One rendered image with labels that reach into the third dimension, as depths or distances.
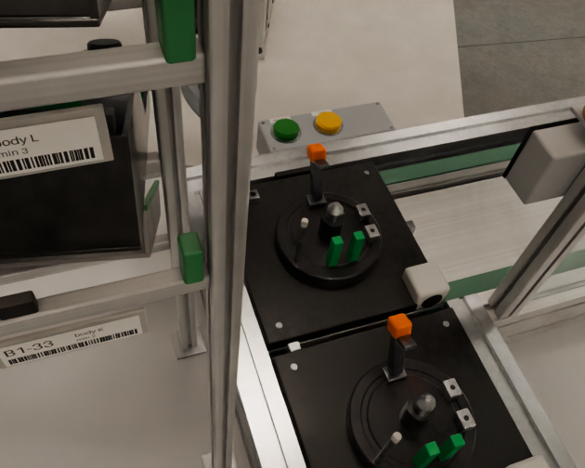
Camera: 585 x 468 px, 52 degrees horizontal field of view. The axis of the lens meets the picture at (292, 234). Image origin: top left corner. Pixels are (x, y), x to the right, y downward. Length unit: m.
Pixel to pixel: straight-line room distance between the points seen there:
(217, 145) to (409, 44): 1.09
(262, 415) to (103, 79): 0.52
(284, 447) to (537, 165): 0.39
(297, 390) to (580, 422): 0.41
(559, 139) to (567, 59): 2.48
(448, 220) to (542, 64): 2.10
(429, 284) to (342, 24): 0.73
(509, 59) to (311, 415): 2.43
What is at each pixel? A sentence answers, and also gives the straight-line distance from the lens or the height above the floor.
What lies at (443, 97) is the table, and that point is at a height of 0.86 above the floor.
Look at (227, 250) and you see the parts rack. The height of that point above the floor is 1.33.
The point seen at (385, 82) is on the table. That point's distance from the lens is 1.23.
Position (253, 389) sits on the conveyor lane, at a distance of 0.71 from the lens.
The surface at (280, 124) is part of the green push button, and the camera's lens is 0.94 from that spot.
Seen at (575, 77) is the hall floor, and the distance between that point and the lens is 3.01.
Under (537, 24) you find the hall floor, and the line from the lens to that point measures 3.24.
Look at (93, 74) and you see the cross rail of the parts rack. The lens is 0.24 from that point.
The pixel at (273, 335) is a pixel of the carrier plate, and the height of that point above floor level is 0.97.
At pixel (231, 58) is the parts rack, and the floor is 1.47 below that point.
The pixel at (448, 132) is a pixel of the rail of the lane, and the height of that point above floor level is 0.95.
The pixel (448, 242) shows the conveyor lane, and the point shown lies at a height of 0.92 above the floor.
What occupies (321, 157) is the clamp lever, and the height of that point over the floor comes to 1.06.
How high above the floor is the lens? 1.62
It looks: 54 degrees down
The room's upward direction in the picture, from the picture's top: 10 degrees clockwise
